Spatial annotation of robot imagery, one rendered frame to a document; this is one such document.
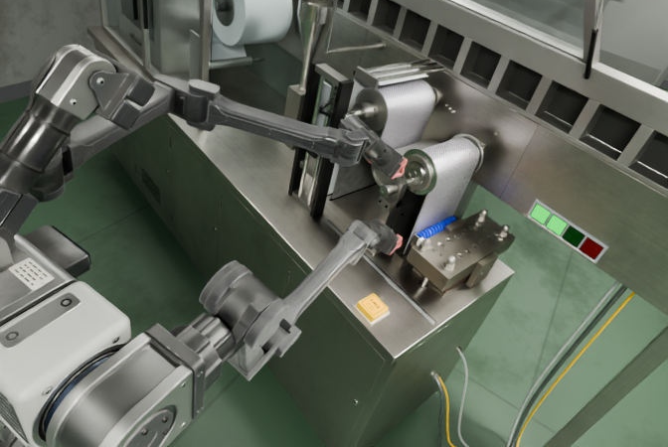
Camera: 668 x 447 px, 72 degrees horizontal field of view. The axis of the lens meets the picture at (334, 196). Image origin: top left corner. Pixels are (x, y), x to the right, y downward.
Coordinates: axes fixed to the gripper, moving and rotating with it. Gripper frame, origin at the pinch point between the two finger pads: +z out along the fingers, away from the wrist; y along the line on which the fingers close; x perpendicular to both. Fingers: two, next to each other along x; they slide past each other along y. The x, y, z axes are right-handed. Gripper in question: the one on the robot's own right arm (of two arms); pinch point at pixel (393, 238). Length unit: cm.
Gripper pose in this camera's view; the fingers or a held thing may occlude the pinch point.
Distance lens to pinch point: 148.4
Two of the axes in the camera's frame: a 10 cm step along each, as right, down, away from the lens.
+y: 6.4, 5.5, -5.4
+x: 5.5, -8.1, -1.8
